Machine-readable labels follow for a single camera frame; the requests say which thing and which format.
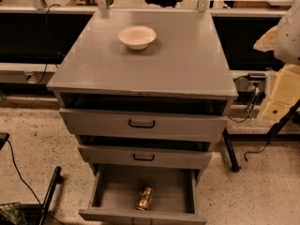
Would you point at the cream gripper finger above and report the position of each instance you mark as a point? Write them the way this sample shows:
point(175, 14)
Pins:
point(285, 93)

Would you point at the orange can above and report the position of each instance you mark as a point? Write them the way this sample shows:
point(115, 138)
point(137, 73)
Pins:
point(145, 199)

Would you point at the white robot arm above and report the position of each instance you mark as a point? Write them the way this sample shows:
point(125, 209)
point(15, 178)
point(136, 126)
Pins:
point(284, 40)

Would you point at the grey drawer cabinet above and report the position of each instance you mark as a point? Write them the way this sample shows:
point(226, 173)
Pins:
point(183, 71)

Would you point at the middle grey drawer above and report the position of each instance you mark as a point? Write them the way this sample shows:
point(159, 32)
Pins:
point(165, 158)

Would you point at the grey drawer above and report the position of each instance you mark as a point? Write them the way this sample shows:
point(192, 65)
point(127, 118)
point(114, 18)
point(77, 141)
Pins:
point(169, 126)
point(165, 158)
point(117, 190)

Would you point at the top grey drawer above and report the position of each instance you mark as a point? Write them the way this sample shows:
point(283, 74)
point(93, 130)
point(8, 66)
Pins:
point(169, 126)

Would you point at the bottom grey drawer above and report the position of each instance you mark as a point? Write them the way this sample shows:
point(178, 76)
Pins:
point(117, 190)

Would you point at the black power adapter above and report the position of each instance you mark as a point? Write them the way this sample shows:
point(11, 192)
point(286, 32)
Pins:
point(256, 76)

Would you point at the white bowl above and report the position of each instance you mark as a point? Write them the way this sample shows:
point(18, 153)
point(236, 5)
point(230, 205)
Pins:
point(137, 37)

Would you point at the black stand leg left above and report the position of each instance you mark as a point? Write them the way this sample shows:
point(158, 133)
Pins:
point(56, 179)

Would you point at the black frame leg right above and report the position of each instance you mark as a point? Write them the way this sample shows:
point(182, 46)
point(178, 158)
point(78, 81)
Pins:
point(273, 135)

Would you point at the black top drawer handle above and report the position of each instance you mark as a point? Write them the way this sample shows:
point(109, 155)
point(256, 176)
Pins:
point(141, 124)

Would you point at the black drawer handle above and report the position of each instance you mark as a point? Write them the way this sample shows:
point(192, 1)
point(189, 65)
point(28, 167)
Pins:
point(143, 158)
point(141, 124)

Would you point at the black middle drawer handle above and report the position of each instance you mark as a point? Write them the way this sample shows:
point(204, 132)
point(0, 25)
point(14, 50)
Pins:
point(143, 158)

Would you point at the wire basket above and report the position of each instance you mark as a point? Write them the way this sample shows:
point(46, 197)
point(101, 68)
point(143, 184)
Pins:
point(12, 214)

